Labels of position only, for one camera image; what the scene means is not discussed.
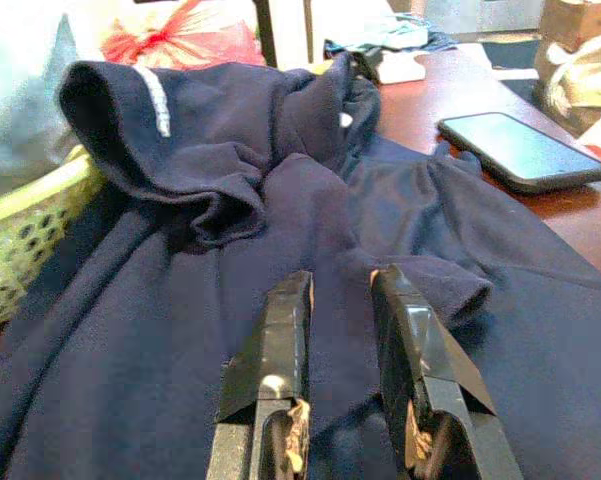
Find teal cloth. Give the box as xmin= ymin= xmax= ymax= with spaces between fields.
xmin=324 ymin=14 xmax=461 ymax=56

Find brown cardboard box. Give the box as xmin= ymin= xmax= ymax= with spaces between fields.
xmin=539 ymin=0 xmax=601 ymax=51

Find green perforated basket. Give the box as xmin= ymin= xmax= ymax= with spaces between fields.
xmin=0 ymin=144 xmax=106 ymax=334

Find black smartphone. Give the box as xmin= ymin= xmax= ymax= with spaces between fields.
xmin=437 ymin=112 xmax=601 ymax=195

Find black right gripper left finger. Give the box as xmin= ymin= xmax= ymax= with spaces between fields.
xmin=207 ymin=269 xmax=315 ymax=480

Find white plastic bag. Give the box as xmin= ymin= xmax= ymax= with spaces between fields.
xmin=0 ymin=9 xmax=106 ymax=201

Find beige cloth bag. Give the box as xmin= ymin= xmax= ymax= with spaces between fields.
xmin=534 ymin=37 xmax=601 ymax=136

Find navy blue shirt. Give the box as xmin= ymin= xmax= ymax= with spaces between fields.
xmin=0 ymin=52 xmax=601 ymax=480

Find black chair frame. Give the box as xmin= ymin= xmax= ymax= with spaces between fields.
xmin=252 ymin=0 xmax=314 ymax=69

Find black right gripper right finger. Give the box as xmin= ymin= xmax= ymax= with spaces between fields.
xmin=369 ymin=263 xmax=524 ymax=480

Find red mesh bag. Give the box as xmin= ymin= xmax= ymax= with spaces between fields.
xmin=102 ymin=0 xmax=266 ymax=71

